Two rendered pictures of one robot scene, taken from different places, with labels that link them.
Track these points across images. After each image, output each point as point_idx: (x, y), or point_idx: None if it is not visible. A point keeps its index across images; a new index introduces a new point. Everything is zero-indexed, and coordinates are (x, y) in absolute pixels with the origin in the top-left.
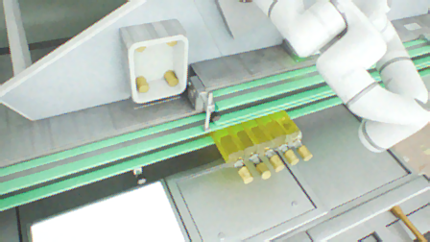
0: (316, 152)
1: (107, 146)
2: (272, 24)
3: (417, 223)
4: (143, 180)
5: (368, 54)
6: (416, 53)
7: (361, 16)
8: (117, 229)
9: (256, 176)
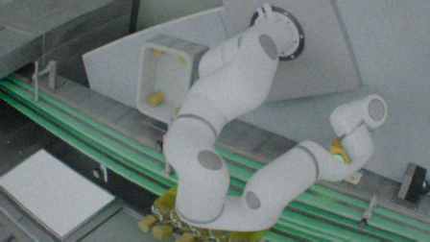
0: None
1: (97, 128)
2: (322, 117)
3: None
4: (97, 173)
5: (215, 84)
6: None
7: (240, 49)
8: (61, 186)
9: None
